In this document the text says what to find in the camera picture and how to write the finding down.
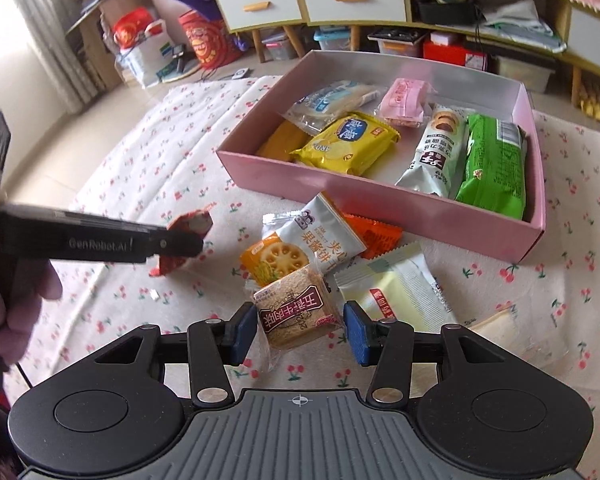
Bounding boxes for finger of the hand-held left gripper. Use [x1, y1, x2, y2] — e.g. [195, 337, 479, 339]
[142, 224, 204, 262]

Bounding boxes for cherry print tablecloth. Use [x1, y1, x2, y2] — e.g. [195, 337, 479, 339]
[5, 75, 600, 480]

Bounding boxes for silver white biscuit packet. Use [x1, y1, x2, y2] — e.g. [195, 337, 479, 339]
[290, 192, 368, 276]

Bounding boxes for clear plastic storage box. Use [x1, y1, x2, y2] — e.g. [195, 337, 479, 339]
[490, 52, 553, 93]
[262, 32, 301, 61]

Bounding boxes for pink cardboard box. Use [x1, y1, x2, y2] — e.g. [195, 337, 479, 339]
[216, 50, 547, 265]

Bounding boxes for grey curtain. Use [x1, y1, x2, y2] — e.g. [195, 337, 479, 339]
[5, 0, 86, 116]

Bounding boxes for black box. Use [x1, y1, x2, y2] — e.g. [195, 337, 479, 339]
[411, 0, 481, 26]

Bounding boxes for brown cracker packet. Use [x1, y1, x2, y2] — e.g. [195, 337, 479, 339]
[251, 265, 343, 367]

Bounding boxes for orange lotus root snack packet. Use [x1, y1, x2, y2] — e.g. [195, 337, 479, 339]
[239, 211, 312, 287]

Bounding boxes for red storage box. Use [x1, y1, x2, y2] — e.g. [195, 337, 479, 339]
[422, 32, 488, 72]

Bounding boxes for pink snack packet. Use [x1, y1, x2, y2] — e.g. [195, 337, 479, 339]
[377, 77, 437, 128]

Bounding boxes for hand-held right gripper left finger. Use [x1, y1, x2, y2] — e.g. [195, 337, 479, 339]
[94, 304, 258, 408]

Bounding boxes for white cookie packet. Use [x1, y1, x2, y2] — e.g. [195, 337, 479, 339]
[395, 103, 476, 198]

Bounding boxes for blue lid storage box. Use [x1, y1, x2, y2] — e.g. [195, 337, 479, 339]
[314, 27, 353, 53]

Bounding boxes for person's left hand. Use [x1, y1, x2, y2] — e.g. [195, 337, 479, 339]
[0, 257, 63, 376]

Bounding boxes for white shopping bag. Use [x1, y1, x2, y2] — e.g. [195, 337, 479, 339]
[117, 20, 178, 86]

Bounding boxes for folded grey clothes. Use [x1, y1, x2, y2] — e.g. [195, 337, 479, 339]
[485, 0, 568, 53]

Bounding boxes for yellow biscuit packet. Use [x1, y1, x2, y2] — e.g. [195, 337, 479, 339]
[290, 111, 401, 177]

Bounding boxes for black hanging cable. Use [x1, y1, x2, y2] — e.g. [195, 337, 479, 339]
[472, 0, 487, 56]

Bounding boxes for clear white bread packet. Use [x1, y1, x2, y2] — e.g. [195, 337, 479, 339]
[286, 80, 381, 136]

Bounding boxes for wooden shelf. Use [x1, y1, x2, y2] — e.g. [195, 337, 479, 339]
[65, 0, 146, 91]

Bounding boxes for clear packet with white cake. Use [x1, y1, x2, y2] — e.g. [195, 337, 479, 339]
[462, 305, 563, 366]

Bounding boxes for red snack packet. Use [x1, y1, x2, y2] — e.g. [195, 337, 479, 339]
[149, 204, 218, 279]

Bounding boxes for red printed gift bag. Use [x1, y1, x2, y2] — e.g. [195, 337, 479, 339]
[178, 10, 241, 68]

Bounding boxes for pale yellow white snack packet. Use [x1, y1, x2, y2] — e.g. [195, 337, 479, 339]
[334, 242, 460, 333]

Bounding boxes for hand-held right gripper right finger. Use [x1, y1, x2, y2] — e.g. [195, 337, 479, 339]
[343, 301, 501, 406]

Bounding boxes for long golden snack packet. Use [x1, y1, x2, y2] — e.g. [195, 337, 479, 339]
[255, 120, 311, 162]

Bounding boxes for green snack packet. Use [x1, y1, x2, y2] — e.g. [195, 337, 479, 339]
[452, 112, 529, 221]

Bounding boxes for dark lid storage box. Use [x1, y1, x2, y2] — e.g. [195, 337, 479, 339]
[367, 27, 426, 58]

